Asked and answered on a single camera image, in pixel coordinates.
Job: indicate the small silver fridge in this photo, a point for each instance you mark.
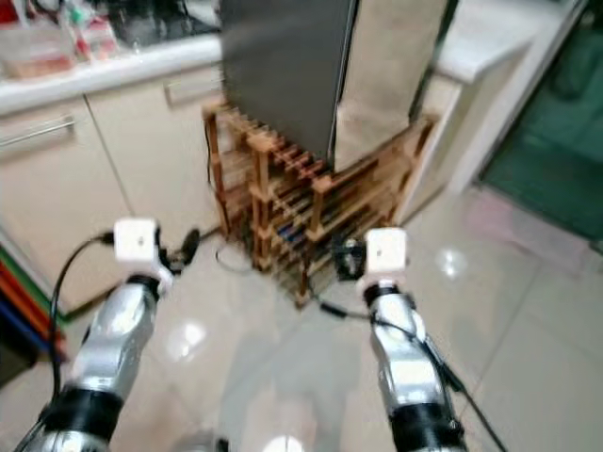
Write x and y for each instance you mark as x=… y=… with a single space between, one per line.
x=283 y=75

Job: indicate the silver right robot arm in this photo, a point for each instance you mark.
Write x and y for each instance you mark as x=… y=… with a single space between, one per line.
x=400 y=367

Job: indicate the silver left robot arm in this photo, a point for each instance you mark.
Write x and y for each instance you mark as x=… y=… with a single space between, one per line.
x=118 y=339

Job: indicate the wooden wine rack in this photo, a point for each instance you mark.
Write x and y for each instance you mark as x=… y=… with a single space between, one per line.
x=259 y=188

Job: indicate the cream kitchen base cabinet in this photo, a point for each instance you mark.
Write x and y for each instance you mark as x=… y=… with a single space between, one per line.
x=57 y=207

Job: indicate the orange cutting board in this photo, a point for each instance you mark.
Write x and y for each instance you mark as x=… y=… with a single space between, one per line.
x=19 y=292

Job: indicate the green cutting board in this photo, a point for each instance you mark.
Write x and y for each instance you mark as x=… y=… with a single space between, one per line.
x=14 y=266

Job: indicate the blue cutting board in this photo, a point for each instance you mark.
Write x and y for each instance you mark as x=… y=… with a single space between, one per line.
x=21 y=318

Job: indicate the pink floor mat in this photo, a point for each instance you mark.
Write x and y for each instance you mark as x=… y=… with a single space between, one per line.
x=513 y=218

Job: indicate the grey left robot leg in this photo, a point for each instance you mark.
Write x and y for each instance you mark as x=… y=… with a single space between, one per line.
x=203 y=443

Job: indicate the carton with green cap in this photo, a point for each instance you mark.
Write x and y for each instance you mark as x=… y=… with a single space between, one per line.
x=96 y=40

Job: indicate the green tinted glass door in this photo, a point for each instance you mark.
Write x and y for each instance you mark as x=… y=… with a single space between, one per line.
x=556 y=122

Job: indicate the white side counter cabinet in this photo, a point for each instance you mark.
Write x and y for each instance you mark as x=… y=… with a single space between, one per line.
x=480 y=47

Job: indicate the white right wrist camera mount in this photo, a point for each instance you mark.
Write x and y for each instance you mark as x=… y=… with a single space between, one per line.
x=386 y=252

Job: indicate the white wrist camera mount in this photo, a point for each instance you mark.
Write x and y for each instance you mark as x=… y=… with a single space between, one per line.
x=386 y=252
x=135 y=240

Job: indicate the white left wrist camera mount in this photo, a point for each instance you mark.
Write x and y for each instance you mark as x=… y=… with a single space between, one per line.
x=135 y=240

